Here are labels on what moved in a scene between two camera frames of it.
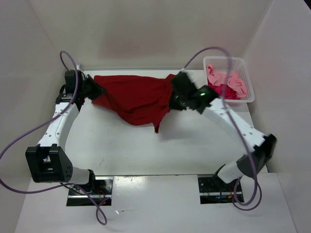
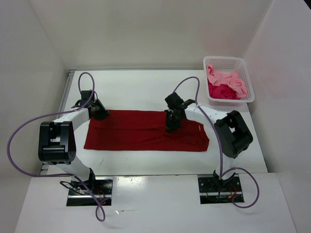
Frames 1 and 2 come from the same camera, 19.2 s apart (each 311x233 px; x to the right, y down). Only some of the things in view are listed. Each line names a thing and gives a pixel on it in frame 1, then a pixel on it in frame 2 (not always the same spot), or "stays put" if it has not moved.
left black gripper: x=98 y=90 → x=104 y=112
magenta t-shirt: x=230 y=93 stays put
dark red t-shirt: x=138 y=100 → x=143 y=130
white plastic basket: x=228 y=76 stays put
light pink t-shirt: x=232 y=77 stays put
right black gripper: x=173 y=105 → x=170 y=126
